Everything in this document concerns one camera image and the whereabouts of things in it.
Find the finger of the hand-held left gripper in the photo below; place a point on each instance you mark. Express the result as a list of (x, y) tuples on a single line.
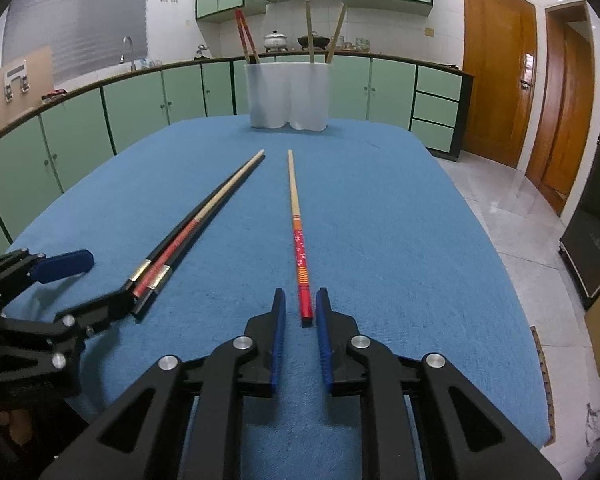
[(65, 265), (105, 305)]

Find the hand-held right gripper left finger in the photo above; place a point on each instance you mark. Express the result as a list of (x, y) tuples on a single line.
[(278, 340)]

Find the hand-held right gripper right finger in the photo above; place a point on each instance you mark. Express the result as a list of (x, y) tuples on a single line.
[(322, 340)]

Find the black silver-banded chopstick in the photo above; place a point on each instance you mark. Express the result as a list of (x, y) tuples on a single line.
[(170, 240)]

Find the red floral cream-tipped chopstick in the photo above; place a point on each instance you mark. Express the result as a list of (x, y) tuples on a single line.
[(300, 250)]

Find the row of chopsticks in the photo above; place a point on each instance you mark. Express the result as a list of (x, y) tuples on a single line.
[(220, 215)]

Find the red gold-banded cream-tipped chopstick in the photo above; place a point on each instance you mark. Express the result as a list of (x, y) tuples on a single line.
[(232, 182)]

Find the white two-compartment utensil holder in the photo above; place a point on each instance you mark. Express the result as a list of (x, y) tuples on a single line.
[(285, 95)]

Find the red-topped brown chopstick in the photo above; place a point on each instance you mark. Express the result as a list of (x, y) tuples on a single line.
[(241, 30), (250, 42)]

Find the plain wooden chopstick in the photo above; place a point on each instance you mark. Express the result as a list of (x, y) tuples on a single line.
[(336, 35), (309, 30)]

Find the person's left hand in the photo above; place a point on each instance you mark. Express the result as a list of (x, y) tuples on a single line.
[(19, 425)]

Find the blue tablecloth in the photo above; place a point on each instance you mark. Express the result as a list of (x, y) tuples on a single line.
[(380, 260)]

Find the long green base cabinet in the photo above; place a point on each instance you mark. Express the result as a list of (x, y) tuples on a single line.
[(80, 130)]

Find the red cloth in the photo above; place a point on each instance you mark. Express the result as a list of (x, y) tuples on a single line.
[(53, 95)]

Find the white device on board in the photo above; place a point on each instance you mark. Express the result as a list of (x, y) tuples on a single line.
[(17, 80)]

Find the dark brown countertop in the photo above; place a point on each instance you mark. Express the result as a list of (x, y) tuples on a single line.
[(130, 71)]

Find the bottles beside faucet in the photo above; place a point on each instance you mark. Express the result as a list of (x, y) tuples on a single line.
[(147, 63)]

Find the metal kitchen faucet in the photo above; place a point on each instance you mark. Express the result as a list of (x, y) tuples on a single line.
[(128, 50)]

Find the green cabinet drawer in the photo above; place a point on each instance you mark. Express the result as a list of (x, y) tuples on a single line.
[(435, 108), (431, 135), (439, 82)]

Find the grey window blind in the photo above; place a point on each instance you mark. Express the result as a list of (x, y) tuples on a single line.
[(80, 15)]

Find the small metal kettle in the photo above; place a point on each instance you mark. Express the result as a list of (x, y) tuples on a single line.
[(202, 51)]

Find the green base cabinet with drawers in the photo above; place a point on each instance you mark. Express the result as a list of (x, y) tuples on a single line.
[(385, 90)]

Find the glass jar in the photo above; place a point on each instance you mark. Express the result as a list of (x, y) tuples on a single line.
[(347, 44), (362, 44)]

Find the black glass-front cabinet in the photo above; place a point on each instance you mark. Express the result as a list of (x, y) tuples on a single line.
[(595, 220)]

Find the white cooking pot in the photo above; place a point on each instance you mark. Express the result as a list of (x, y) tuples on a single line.
[(275, 41)]

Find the black wok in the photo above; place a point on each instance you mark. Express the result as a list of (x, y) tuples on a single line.
[(320, 41)]

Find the closed wooden door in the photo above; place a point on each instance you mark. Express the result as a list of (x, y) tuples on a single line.
[(495, 70)]

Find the open wooden door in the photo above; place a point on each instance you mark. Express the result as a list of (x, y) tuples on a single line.
[(565, 125)]

